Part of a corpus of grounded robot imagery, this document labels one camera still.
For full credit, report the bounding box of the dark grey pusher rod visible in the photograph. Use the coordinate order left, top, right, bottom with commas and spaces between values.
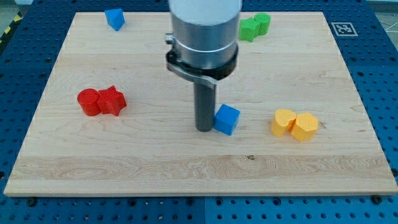
194, 83, 216, 132

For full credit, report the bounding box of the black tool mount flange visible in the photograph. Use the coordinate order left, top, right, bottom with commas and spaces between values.
165, 47, 239, 89

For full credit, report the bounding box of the blue cube block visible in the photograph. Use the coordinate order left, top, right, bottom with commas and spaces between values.
214, 104, 240, 136

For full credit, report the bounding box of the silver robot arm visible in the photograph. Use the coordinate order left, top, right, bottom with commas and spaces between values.
165, 0, 243, 132

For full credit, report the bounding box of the green star block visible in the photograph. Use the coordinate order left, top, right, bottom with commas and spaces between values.
239, 17, 260, 42

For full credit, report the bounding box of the green cylinder block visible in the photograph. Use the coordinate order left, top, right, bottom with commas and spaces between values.
254, 12, 271, 35

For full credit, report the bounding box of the yellow heart block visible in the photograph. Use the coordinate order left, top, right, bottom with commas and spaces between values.
271, 109, 297, 137

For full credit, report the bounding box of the light wooden board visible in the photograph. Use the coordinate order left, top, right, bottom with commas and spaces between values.
4, 12, 397, 197

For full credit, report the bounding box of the red star block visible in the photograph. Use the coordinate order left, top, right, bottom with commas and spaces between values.
97, 85, 127, 116

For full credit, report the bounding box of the yellow hexagon block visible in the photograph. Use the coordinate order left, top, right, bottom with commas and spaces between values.
290, 112, 318, 141

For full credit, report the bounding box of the blue triangular prism block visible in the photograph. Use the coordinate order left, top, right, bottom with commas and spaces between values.
104, 8, 125, 31

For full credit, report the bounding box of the red cylinder block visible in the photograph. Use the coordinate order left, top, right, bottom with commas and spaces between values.
77, 88, 101, 116

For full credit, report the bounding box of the white fiducial marker tag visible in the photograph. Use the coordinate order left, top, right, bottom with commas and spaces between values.
331, 22, 358, 37

